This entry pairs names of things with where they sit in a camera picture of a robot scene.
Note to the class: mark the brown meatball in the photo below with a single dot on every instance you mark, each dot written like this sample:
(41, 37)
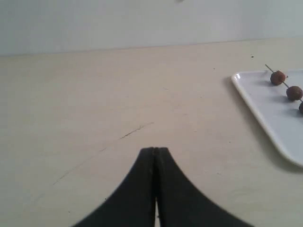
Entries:
(277, 78)
(294, 93)

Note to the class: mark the brown meatball bottom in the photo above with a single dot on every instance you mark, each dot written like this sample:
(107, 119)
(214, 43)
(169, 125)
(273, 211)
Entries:
(277, 78)

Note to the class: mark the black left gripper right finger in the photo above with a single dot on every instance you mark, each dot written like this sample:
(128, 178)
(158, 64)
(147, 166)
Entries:
(181, 204)

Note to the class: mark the brown meatball top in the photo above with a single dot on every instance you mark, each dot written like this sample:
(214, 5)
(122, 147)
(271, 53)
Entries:
(294, 93)

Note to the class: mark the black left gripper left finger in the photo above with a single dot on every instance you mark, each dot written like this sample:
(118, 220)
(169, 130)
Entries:
(132, 204)

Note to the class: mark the white rectangular plastic tray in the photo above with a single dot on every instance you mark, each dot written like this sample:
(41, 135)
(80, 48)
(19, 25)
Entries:
(279, 117)

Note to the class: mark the thin metal skewer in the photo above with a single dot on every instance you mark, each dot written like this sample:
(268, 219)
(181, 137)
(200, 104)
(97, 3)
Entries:
(269, 68)

